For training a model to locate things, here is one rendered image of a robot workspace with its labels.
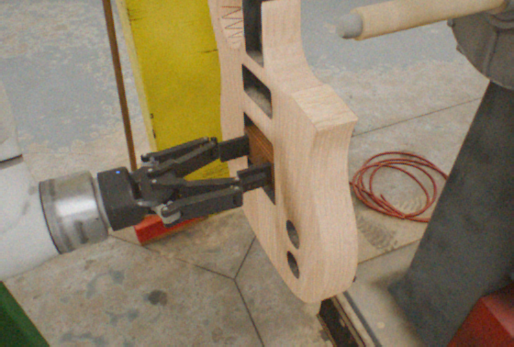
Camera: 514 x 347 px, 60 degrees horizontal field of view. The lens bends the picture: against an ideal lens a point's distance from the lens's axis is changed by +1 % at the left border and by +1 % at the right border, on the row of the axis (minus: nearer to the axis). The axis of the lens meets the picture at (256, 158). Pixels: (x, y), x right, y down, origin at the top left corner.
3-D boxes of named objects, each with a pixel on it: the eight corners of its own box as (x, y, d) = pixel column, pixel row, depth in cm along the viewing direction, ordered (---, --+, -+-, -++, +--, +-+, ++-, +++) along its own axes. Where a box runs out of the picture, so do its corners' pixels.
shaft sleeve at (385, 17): (505, 7, 50) (482, 9, 53) (505, -23, 49) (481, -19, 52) (366, 40, 45) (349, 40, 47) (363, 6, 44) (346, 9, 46)
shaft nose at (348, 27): (363, 36, 45) (351, 37, 47) (362, 11, 44) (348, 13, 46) (347, 40, 44) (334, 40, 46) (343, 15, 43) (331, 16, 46)
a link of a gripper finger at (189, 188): (150, 177, 55) (148, 184, 53) (240, 171, 55) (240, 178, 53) (156, 201, 57) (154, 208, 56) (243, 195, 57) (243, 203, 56)
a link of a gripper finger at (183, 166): (155, 198, 57) (149, 194, 58) (221, 162, 63) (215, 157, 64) (149, 174, 55) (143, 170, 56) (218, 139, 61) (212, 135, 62)
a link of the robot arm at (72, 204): (67, 270, 52) (119, 253, 53) (40, 211, 46) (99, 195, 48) (62, 221, 59) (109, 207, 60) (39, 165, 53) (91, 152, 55)
